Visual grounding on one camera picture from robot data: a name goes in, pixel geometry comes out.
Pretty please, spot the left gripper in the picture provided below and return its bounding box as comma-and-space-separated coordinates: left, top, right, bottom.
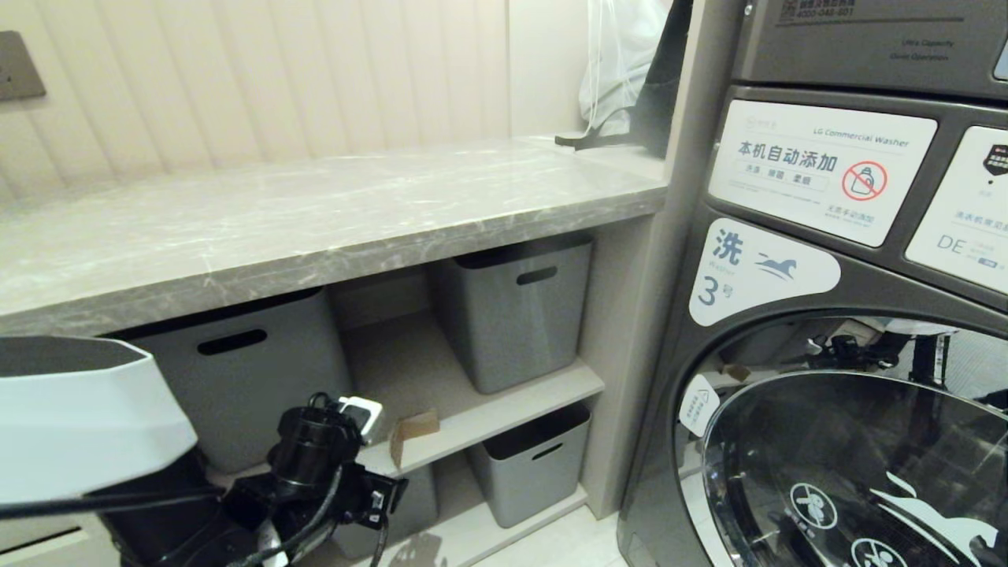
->
270, 403, 410, 528

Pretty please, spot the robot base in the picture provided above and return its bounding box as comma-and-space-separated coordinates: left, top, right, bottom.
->
0, 335, 198, 506

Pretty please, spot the large grey storage bin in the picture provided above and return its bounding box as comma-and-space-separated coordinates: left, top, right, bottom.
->
106, 287, 355, 475

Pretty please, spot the small grey storage bin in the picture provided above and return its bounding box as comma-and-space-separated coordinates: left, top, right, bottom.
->
468, 402, 592, 529

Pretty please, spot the brown cardboard piece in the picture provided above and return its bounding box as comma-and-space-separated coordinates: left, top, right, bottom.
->
389, 409, 441, 470

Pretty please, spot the beige shelf unit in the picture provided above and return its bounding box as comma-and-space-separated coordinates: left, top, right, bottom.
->
0, 211, 680, 567

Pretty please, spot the small white pentagon sticker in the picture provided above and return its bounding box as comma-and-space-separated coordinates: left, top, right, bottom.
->
678, 373, 721, 439

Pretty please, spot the white sticker with horse print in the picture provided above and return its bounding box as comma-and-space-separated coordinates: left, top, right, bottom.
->
688, 217, 843, 328

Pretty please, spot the white plastic bag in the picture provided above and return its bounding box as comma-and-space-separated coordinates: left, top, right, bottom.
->
578, 0, 672, 136

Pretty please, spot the black bag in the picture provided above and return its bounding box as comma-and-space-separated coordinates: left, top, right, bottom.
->
554, 0, 695, 160

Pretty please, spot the round glass washer door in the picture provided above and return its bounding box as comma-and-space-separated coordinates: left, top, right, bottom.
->
674, 315, 1008, 567

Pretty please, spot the grey washing machine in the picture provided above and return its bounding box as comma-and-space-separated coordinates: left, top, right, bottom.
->
617, 0, 1008, 567

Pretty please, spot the white sticker with red symbol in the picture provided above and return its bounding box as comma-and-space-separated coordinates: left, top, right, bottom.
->
707, 98, 939, 249

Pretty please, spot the white instruction sticker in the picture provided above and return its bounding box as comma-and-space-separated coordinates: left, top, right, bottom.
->
904, 125, 1008, 297

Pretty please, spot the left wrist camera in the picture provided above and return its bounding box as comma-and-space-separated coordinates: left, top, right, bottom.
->
337, 396, 384, 443

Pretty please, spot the black cable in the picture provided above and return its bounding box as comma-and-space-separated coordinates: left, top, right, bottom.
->
0, 486, 226, 521
233, 465, 346, 567

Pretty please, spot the grey wall switch plate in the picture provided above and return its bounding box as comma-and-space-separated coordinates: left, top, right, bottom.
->
0, 31, 47, 102

